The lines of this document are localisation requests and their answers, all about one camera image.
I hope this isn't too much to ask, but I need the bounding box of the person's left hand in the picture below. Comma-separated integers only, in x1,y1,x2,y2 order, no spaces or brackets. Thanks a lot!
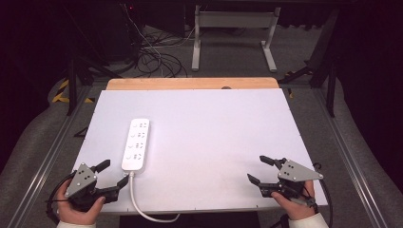
56,179,106,226

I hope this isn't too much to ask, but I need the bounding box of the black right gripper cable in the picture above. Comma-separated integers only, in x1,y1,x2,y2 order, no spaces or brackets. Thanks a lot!
312,161,335,228

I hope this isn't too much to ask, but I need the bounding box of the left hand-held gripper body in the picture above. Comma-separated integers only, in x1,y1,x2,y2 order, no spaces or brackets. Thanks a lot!
65,161,120,213

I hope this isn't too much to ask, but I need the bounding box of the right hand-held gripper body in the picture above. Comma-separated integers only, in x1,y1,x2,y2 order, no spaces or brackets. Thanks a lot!
258,157,325,203

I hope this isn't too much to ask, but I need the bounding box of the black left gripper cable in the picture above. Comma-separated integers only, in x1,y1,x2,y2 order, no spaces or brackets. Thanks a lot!
46,172,78,225

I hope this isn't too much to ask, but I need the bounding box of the tangle of black floor cables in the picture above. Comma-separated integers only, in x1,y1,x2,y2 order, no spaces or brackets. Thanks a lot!
134,29,189,79

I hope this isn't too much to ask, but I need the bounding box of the black computer cabinet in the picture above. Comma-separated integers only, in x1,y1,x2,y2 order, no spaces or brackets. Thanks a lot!
103,0,145,63

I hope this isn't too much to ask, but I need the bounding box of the black metal stand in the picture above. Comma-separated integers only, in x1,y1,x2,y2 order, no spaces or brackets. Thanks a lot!
278,9,341,119

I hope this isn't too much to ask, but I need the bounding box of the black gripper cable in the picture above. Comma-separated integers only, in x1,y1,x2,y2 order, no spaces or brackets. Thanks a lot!
46,172,78,225
312,161,335,228

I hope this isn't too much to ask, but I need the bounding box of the black tripod stand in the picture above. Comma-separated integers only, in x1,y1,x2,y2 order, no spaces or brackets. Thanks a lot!
65,55,123,117

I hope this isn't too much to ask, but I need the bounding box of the thin white floor cable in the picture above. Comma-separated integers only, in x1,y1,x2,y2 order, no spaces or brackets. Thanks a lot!
122,3,198,77

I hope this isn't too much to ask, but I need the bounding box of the aluminium rail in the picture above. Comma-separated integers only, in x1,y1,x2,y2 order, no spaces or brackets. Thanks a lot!
6,85,93,228
312,86,390,228

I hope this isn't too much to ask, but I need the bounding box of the person's right hand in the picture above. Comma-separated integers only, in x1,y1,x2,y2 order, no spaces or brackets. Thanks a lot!
270,180,318,221

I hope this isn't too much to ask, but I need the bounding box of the white power strip cable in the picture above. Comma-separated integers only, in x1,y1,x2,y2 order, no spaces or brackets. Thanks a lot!
128,171,182,223

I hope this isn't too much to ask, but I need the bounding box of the white metal table frame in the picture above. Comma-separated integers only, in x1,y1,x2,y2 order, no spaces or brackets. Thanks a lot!
191,4,282,73

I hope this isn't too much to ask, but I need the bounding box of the white power strip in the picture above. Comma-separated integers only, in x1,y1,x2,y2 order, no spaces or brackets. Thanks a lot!
121,118,151,174

